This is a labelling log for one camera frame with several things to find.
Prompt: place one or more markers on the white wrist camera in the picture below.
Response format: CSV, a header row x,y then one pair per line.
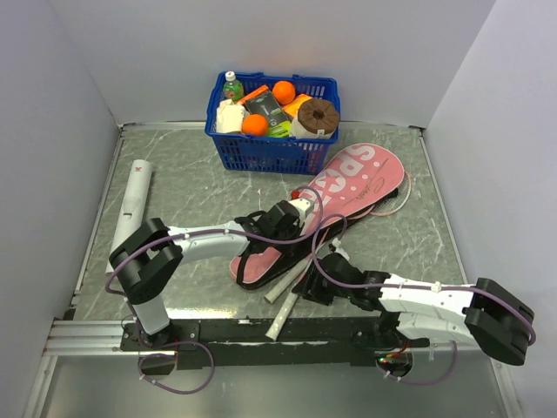
x,y
304,206
336,247

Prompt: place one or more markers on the orange snack packet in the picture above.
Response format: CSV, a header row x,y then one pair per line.
x,y
291,109

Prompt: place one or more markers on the pink racket cover bag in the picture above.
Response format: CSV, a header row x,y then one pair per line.
x,y
353,182

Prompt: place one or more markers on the white shuttlecock tube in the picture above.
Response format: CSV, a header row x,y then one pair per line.
x,y
131,212

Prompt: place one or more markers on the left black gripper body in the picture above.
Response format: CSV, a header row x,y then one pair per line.
x,y
291,234

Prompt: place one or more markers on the black green box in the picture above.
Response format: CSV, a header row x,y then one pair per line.
x,y
265,105

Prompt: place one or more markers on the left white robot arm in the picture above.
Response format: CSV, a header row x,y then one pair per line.
x,y
145,262

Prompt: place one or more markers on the orange fruit rear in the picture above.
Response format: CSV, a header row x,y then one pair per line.
x,y
284,92

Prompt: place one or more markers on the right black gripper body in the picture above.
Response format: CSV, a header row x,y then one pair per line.
x,y
321,290

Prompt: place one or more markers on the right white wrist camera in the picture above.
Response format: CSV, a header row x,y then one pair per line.
x,y
336,247

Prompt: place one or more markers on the orange fruit front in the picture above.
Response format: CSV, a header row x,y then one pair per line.
x,y
255,125

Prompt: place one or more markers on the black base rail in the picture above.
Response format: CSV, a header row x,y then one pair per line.
x,y
194,344

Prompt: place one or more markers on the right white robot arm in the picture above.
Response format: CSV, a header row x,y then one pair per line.
x,y
483,315

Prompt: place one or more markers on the white crumpled paper bag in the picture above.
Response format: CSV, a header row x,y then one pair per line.
x,y
229,117

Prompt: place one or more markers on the orange fruit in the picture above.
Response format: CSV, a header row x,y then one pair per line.
x,y
255,125
284,92

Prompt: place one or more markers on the blue plastic basket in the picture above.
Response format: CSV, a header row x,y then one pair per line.
x,y
269,154

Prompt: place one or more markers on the aluminium mounting rail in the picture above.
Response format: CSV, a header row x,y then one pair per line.
x,y
84,338

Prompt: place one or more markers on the green drink bottle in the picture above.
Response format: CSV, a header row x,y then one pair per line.
x,y
233,88

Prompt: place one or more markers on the orange carton box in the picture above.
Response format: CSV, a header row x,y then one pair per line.
x,y
261,90

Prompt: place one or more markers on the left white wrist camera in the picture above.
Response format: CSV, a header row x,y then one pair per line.
x,y
304,206

